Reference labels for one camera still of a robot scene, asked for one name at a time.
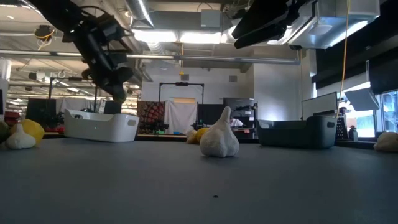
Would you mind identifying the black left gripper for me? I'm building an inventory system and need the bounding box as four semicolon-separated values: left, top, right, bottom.
67;14;134;98

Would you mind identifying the large black monitor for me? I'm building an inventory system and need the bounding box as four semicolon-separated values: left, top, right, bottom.
25;98;58;129

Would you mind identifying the small black monitor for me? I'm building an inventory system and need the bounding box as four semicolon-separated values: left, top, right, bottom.
103;100;123;115

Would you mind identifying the yellow lemon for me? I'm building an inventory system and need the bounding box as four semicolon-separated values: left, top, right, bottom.
9;118;45;146
194;127;210;144

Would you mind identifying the white plastic basket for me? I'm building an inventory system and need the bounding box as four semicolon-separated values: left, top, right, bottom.
63;108;140;143

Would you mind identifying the black stand frame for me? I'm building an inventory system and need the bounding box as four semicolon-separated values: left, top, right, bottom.
47;76;100;113

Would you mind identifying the grey table mat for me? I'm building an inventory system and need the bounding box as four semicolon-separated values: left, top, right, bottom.
0;136;398;224

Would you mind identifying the white garlic bulb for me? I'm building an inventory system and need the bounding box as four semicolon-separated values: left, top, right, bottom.
185;129;197;145
199;106;240;158
5;123;37;150
373;131;398;152

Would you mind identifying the teal plastic basket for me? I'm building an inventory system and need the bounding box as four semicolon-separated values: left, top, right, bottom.
256;115;338;149

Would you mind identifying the silver spiral air duct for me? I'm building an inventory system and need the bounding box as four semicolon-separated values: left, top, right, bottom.
124;0;155;29

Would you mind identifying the ceiling cable reel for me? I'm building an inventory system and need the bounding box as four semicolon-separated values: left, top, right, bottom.
33;24;57;51

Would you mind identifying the person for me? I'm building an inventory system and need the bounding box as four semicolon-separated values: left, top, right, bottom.
229;115;245;128

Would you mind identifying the white board panel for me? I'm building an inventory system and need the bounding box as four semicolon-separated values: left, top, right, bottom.
300;91;339;121

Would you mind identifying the black wall panel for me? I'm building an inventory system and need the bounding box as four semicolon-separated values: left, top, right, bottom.
365;46;398;95

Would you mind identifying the ceiling light panel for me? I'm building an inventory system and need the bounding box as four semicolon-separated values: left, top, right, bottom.
132;29;178;44
179;32;223;44

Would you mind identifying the white column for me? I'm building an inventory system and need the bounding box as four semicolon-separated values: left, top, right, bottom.
0;58;12;122

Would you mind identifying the dark bottle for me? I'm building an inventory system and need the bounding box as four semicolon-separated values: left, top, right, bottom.
348;124;359;142

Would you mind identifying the green lime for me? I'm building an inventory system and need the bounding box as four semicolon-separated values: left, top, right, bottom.
0;120;10;144
112;88;127;104

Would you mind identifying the white hanging cloth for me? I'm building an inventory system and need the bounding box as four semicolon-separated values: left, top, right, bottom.
164;98;198;135

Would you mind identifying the patterned red tapestry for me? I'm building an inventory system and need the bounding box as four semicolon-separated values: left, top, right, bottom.
136;100;166;135

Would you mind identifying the black gantry frame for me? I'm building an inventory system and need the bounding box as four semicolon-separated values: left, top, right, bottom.
157;81;205;133

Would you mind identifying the rectangular silver air duct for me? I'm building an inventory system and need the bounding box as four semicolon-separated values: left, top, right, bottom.
287;0;381;50

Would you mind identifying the horizontal metal pipe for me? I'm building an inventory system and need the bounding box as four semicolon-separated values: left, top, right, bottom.
0;49;301;65

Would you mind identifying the grey ceiling box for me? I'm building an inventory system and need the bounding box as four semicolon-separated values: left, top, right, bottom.
200;9;222;28

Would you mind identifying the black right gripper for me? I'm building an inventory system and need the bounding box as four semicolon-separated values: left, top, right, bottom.
231;0;320;50

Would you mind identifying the black mesh grater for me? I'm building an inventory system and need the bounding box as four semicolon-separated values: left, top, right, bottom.
335;115;349;140

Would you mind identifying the grey tilted panel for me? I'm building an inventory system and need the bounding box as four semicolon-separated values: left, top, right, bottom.
343;87;381;112

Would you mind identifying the black shelf unit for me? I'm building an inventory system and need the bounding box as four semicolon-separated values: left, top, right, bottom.
222;97;259;139

